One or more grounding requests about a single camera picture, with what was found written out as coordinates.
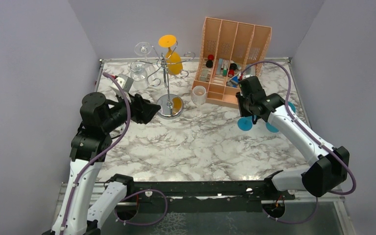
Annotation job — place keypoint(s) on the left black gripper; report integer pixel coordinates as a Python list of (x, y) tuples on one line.
[(143, 110)]

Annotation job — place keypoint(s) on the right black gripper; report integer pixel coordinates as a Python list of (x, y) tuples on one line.
[(244, 112)]

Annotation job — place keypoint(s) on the blue plastic goblet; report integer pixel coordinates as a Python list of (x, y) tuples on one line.
[(245, 123), (273, 129)]

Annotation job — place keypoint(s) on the short clear wine glass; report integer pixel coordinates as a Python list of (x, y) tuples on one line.
[(198, 97)]

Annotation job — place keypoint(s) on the orange plastic goblet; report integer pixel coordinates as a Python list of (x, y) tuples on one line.
[(172, 58)]

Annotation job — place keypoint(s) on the tall clear wine glass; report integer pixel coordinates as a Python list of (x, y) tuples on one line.
[(143, 49)]

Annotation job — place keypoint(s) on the ribbed clear glass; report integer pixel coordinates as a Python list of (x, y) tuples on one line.
[(139, 75)]

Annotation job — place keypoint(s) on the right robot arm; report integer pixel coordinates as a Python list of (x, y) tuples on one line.
[(327, 164)]

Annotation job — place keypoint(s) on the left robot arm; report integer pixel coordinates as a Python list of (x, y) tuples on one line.
[(100, 116)]

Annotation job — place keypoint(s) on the chrome wine glass rack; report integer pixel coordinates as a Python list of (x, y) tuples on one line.
[(172, 105)]

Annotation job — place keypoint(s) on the peach desk organizer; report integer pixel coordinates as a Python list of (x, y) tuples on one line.
[(227, 48)]

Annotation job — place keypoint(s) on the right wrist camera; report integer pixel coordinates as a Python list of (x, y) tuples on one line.
[(243, 77)]

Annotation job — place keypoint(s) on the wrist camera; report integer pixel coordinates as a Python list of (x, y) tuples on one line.
[(124, 81), (243, 77)]

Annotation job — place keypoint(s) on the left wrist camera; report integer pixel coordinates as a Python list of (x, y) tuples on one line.
[(124, 81)]

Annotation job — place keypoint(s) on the black base frame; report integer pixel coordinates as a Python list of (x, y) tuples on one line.
[(200, 196)]

